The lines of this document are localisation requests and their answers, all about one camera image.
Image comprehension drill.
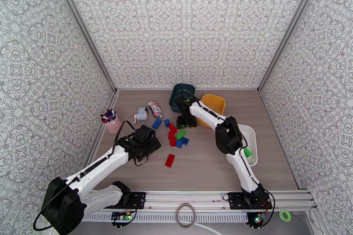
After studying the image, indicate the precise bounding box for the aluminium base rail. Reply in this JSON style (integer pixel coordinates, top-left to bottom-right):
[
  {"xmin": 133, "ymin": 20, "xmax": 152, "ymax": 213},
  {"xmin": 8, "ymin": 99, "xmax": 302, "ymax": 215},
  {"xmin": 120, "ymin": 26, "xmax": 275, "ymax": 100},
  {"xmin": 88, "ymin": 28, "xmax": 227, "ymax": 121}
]
[{"xmin": 59, "ymin": 189, "xmax": 317, "ymax": 214}]

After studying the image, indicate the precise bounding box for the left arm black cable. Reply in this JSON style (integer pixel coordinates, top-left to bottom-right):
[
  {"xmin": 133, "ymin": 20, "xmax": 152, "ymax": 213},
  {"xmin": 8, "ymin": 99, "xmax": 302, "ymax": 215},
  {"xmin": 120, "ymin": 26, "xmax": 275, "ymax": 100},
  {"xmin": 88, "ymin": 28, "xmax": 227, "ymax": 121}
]
[{"xmin": 33, "ymin": 120, "xmax": 150, "ymax": 231}]

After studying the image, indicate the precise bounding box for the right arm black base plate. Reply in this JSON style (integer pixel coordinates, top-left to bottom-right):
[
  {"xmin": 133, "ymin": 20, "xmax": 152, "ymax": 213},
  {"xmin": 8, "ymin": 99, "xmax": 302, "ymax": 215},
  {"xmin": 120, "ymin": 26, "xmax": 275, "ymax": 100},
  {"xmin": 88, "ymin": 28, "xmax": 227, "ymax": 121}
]
[{"xmin": 228, "ymin": 192, "xmax": 273, "ymax": 211}]

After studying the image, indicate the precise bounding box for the white slotted cable duct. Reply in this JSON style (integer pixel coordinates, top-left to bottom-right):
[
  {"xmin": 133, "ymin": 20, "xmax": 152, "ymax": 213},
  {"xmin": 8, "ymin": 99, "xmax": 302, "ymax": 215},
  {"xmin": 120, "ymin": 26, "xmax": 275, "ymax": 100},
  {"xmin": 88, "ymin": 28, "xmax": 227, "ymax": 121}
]
[{"xmin": 67, "ymin": 212, "xmax": 250, "ymax": 224}]

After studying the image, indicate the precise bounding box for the circuit board with green light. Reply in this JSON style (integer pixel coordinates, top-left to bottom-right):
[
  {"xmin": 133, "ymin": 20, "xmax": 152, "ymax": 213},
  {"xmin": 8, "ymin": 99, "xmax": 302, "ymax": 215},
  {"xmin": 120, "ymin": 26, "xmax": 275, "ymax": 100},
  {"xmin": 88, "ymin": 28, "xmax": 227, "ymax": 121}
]
[{"xmin": 249, "ymin": 213, "xmax": 267, "ymax": 228}]

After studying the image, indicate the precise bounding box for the red white snack packet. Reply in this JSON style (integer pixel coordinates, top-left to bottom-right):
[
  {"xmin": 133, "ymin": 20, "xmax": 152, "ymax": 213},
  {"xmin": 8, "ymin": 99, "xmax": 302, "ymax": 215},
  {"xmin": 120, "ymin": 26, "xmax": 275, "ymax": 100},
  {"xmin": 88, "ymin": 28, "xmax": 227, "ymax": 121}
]
[{"xmin": 148, "ymin": 100, "xmax": 164, "ymax": 119}]

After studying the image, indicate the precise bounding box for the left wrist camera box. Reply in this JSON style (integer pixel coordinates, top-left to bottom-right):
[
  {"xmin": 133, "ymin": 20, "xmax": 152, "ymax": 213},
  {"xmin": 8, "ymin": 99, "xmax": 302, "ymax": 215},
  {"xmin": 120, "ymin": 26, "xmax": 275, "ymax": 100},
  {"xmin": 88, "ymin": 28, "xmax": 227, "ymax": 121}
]
[{"xmin": 136, "ymin": 124, "xmax": 156, "ymax": 141}]

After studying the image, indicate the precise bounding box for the white plastic container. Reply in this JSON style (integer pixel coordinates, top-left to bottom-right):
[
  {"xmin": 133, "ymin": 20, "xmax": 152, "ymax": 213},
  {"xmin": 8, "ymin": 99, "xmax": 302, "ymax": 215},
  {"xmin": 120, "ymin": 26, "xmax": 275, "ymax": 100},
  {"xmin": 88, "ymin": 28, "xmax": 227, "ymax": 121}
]
[{"xmin": 226, "ymin": 124, "xmax": 259, "ymax": 167}]

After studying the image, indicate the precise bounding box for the pink metal pen cup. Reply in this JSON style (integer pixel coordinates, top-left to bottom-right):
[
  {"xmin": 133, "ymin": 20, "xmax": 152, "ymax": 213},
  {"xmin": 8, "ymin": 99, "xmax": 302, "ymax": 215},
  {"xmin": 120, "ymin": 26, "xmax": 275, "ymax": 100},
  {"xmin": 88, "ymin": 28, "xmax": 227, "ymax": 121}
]
[{"xmin": 100, "ymin": 108, "xmax": 123, "ymax": 134}]

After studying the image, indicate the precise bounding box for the clear tape roll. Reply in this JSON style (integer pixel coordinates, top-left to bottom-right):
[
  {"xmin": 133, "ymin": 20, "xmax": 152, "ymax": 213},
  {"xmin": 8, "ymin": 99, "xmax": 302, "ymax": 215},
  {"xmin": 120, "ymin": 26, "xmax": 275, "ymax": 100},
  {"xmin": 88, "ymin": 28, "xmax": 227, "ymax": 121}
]
[{"xmin": 175, "ymin": 203, "xmax": 197, "ymax": 229}]

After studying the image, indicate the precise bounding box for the circuit board with yellow parts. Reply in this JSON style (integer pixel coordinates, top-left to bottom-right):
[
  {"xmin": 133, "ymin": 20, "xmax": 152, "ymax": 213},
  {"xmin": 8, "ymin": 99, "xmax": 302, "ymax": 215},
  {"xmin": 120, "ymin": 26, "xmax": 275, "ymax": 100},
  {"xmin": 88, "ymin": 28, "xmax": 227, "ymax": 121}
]
[{"xmin": 111, "ymin": 211, "xmax": 132, "ymax": 223}]

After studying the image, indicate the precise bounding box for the teal plastic container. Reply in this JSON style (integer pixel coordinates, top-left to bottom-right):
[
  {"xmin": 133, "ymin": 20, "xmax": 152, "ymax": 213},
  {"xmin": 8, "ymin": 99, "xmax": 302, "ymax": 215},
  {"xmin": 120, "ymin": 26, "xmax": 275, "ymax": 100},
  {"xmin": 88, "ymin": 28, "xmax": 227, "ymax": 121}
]
[{"xmin": 169, "ymin": 83, "xmax": 196, "ymax": 114}]

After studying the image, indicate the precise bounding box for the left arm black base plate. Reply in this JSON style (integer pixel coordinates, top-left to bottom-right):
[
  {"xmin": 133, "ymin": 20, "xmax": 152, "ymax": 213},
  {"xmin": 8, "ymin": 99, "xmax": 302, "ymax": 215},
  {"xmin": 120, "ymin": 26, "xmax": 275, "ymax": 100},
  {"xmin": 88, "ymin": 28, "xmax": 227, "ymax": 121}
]
[{"xmin": 102, "ymin": 191, "xmax": 147, "ymax": 210}]

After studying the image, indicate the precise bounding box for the yellow plastic container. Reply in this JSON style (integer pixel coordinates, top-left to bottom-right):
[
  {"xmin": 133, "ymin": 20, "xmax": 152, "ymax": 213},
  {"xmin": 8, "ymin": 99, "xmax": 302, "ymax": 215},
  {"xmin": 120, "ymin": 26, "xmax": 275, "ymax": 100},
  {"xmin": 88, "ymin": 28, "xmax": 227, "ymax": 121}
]
[{"xmin": 197, "ymin": 93, "xmax": 226, "ymax": 129}]

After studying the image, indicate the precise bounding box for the aluminium frame post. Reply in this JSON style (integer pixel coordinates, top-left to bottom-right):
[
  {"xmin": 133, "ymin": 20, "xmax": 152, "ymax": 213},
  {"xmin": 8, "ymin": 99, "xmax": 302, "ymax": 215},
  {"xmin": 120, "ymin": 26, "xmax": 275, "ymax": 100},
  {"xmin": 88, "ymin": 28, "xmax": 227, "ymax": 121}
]
[
  {"xmin": 48, "ymin": 0, "xmax": 118, "ymax": 93},
  {"xmin": 257, "ymin": 0, "xmax": 323, "ymax": 93}
]

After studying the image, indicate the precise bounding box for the green tape roll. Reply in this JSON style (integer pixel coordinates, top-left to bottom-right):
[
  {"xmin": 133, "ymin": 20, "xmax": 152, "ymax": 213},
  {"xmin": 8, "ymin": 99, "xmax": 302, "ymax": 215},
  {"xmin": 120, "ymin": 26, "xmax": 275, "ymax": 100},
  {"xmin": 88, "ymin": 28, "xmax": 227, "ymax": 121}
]
[{"xmin": 279, "ymin": 210, "xmax": 293, "ymax": 222}]

